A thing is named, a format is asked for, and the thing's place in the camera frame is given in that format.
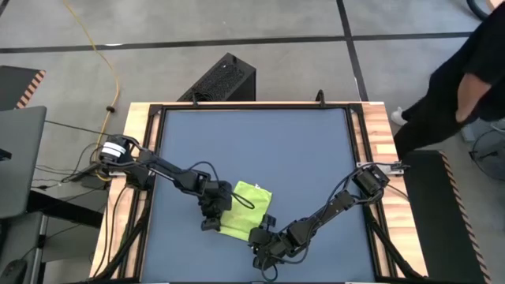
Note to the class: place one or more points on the grey laptop lid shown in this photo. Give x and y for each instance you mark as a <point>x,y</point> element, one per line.
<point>21,158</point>

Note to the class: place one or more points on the blue table mat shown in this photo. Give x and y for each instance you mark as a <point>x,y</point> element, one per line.
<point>276,150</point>

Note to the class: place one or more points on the person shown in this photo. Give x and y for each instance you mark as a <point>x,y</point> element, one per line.
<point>442,102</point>

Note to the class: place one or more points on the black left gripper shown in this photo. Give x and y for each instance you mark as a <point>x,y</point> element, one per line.
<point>217,206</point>

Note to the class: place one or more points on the silver aluminium mounting bar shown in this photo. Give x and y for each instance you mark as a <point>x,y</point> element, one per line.
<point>394,169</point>
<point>118,173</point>

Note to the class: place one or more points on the black computer tower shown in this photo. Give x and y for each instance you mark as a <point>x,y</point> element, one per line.
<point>225,79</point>

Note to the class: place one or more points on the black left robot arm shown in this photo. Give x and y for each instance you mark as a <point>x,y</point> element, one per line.
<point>165,169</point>

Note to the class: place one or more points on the black computer mouse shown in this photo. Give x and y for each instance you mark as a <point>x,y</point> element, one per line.
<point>12,272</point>

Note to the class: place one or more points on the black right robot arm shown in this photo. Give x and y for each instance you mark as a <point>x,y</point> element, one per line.
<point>335,203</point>

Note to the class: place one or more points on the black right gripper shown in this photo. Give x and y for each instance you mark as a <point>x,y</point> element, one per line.
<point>278,246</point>

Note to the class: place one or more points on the black frame hook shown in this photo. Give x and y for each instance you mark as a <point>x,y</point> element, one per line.
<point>195,100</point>
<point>320,98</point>

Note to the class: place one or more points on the black desk beam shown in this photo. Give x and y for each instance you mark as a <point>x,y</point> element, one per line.
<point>63,209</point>

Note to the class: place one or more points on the person's white shoe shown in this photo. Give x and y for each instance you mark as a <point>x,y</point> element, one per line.
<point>397,117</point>

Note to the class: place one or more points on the wooden desk corner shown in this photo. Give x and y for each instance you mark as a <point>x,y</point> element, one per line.
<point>491,4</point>

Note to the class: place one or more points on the black aluminium frame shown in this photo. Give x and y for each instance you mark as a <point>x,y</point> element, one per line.
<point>256,106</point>

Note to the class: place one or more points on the lime green terry towel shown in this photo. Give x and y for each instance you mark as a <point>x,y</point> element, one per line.
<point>244,225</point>

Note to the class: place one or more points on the black mat with striped edge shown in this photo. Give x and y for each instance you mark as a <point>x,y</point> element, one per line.
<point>434,205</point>
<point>13,84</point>

